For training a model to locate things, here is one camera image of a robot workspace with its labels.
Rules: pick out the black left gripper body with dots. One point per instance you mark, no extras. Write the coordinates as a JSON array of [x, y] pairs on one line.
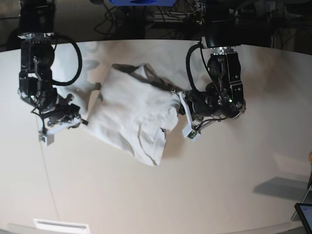
[[200, 106]]

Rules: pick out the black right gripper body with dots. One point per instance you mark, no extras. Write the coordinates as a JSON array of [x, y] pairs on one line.
[[61, 111]]

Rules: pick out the white T-shirt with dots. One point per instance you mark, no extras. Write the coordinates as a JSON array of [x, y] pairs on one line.
[[134, 111]]

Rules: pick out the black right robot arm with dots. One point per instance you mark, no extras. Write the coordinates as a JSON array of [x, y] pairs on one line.
[[36, 84]]

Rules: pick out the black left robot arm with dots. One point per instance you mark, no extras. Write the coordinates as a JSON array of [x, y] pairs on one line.
[[223, 97]]

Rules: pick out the black power strip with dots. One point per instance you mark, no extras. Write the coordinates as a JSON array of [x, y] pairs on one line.
[[171, 18]]

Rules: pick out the white label strip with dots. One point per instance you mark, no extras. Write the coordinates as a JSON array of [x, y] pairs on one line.
[[61, 227]]

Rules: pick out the orange object at edge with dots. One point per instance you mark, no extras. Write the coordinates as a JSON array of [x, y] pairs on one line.
[[310, 157]]

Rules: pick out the grey tablet stand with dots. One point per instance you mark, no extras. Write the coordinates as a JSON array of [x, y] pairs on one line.
[[307, 199]]

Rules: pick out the black tablet screen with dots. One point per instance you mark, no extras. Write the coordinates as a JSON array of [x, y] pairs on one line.
[[304, 212]]

